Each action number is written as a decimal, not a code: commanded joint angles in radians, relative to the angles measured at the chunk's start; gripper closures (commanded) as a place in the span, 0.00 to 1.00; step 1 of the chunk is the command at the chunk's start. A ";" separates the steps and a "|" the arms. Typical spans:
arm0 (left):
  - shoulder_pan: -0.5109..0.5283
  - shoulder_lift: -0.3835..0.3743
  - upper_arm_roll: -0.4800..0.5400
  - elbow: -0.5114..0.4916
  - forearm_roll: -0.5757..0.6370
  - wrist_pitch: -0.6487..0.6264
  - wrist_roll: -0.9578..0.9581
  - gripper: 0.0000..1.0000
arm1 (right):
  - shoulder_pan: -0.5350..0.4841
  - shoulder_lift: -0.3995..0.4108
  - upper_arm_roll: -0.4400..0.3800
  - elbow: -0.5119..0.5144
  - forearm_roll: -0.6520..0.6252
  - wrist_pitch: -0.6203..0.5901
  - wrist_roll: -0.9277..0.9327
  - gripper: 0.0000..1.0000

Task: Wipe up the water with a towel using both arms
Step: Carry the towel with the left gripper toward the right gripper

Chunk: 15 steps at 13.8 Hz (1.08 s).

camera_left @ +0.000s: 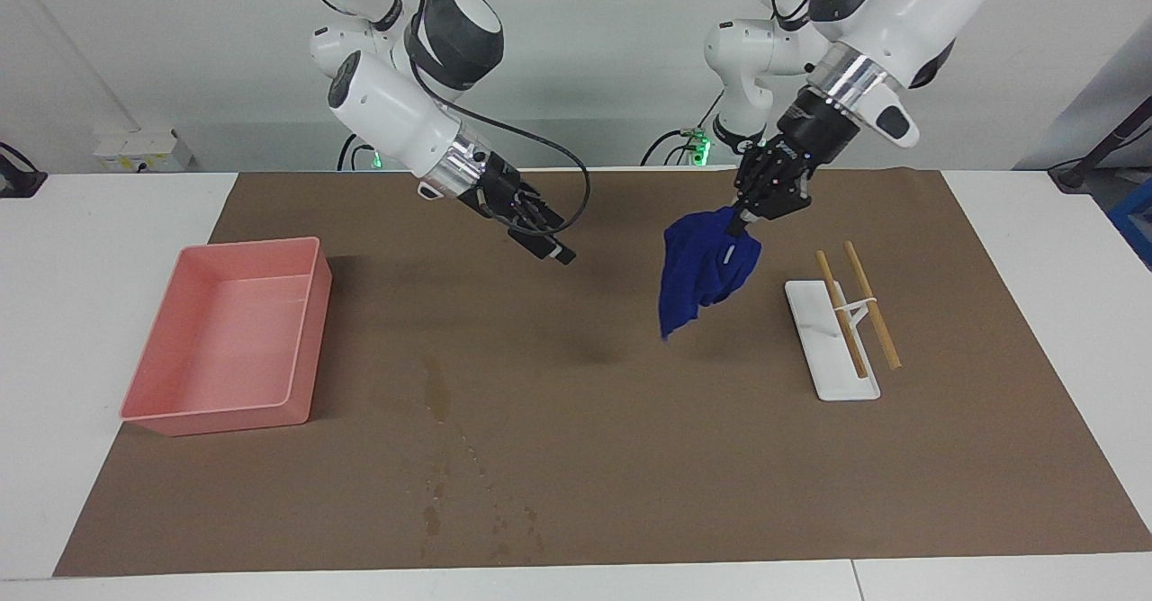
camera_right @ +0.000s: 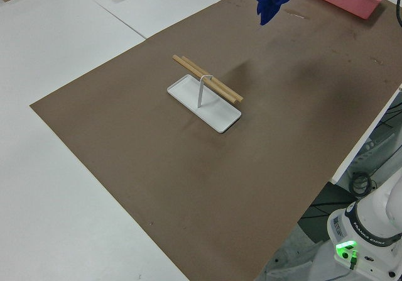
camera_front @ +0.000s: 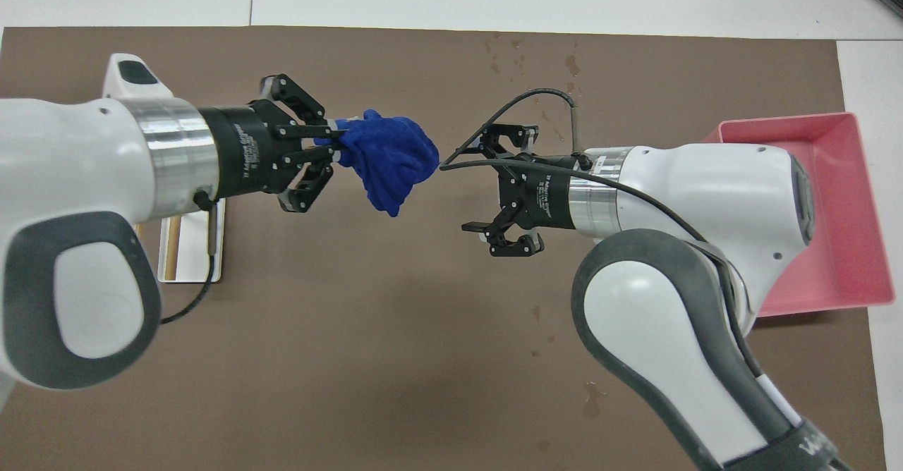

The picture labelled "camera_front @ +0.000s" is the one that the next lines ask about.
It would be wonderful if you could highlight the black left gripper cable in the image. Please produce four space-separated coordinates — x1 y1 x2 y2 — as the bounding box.
161 188 217 325

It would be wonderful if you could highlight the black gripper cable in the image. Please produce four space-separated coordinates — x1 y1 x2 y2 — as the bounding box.
161 188 217 325
439 88 771 384

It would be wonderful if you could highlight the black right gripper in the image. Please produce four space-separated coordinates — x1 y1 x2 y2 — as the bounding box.
459 124 574 258

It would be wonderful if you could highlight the pink plastic bin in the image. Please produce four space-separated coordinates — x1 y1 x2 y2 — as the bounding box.
702 112 896 318

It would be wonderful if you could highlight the white rack with wooden rods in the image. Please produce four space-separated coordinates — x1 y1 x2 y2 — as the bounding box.
134 197 226 284

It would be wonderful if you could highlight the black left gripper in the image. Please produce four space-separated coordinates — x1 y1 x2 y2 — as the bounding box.
198 73 348 214

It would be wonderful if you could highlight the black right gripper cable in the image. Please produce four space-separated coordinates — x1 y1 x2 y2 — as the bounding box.
439 88 771 384

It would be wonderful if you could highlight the blue towel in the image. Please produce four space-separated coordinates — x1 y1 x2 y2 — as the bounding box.
314 109 441 219

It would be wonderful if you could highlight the brown table mat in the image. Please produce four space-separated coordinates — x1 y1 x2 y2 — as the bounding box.
0 25 888 471

